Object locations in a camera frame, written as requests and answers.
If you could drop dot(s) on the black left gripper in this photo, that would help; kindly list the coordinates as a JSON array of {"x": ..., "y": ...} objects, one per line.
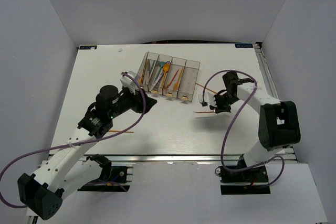
[{"x": 138, "y": 106}]

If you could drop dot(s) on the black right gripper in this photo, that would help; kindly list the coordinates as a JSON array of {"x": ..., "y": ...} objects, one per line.
[{"x": 218, "y": 108}]

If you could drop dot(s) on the pink handled metal knife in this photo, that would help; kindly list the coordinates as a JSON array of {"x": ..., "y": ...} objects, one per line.
[{"x": 147, "y": 72}]

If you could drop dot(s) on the orange plastic spoon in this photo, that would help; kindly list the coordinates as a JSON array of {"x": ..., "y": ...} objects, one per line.
[{"x": 166, "y": 68}]

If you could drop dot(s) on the teal plastic spoon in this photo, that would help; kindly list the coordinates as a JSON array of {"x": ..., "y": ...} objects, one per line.
[{"x": 158, "y": 70}]

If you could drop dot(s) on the orange pink knife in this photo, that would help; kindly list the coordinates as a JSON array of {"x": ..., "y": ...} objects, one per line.
[{"x": 157, "y": 80}]

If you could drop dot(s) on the orange plastic knife top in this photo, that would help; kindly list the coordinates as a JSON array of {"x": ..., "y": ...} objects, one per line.
[{"x": 142, "y": 77}]

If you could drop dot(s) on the red-orange plastic fork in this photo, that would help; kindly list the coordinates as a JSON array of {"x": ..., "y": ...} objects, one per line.
[{"x": 172, "y": 79}]

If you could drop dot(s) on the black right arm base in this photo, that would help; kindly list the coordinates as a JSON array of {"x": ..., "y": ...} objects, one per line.
[{"x": 250, "y": 182}]

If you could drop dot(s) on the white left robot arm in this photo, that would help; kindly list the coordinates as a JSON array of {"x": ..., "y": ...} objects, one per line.
[{"x": 45, "y": 189}]

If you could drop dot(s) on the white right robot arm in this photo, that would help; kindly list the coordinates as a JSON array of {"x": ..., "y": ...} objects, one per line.
[{"x": 244, "y": 90}]

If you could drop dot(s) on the clear four-compartment organizer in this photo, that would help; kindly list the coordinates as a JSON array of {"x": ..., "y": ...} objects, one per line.
[{"x": 187, "y": 84}]

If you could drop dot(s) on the blue label right corner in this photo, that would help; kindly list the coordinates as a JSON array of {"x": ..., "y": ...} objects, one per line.
[{"x": 244, "y": 45}]

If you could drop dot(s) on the black label left corner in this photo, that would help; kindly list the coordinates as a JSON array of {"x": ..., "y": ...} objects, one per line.
[{"x": 88, "y": 47}]

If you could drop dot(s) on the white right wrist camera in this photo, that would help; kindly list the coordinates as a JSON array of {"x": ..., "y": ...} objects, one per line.
[{"x": 207, "y": 99}]

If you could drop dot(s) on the aluminium rail right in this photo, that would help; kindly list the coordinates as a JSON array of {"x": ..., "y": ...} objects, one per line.
[{"x": 270, "y": 82}]

